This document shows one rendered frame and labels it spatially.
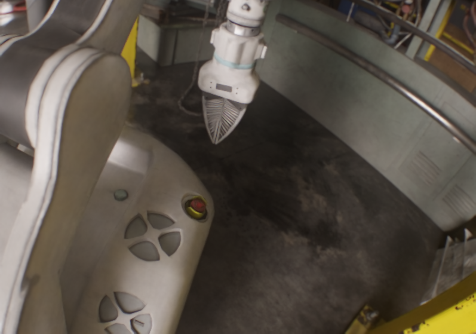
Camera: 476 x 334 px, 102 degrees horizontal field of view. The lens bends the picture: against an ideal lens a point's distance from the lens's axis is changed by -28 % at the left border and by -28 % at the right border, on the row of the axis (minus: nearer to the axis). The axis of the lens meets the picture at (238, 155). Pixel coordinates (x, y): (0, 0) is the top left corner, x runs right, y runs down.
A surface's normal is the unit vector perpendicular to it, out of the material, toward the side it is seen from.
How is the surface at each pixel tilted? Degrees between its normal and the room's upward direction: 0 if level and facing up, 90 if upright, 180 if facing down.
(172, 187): 1
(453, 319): 90
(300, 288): 0
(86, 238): 0
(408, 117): 90
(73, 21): 28
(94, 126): 90
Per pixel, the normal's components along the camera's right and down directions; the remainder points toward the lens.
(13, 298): 0.15, -0.39
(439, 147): -0.74, 0.29
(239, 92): -0.22, 0.68
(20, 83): 0.01, -0.08
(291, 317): 0.24, -0.72
